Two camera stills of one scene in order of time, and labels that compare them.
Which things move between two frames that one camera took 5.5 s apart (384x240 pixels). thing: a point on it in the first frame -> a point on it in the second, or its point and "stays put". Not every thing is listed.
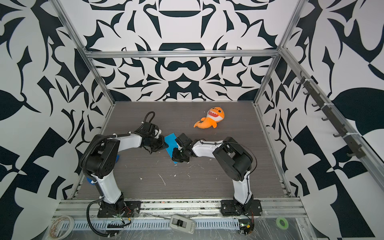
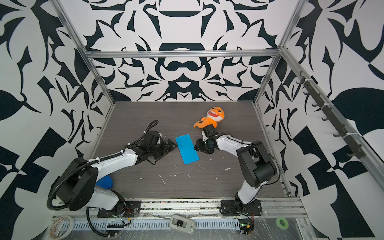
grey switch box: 182,224 stays put
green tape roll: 282,223 stays put
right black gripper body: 180,155 -> 204,146
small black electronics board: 246,226 stays put
